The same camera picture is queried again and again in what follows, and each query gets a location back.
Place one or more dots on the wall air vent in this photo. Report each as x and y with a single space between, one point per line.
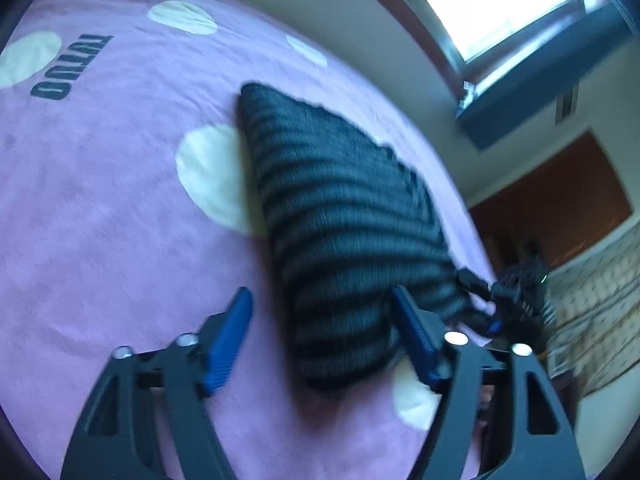
567 105

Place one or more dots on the dark striped knit garment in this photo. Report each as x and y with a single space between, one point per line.
340 220

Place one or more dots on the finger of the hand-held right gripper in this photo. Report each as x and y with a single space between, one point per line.
492 325
475 282

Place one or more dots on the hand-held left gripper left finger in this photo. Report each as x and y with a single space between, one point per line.
231 335

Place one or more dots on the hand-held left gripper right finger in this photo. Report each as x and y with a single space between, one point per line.
417 335

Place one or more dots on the brown wooden door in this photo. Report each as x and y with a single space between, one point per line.
550 200

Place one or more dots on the patterned quilt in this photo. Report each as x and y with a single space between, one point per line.
600 310

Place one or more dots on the pink polka dot bed sheet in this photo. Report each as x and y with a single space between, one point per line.
125 235

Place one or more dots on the dark blue curtain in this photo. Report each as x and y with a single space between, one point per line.
550 80

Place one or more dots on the window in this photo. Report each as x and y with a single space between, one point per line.
490 5

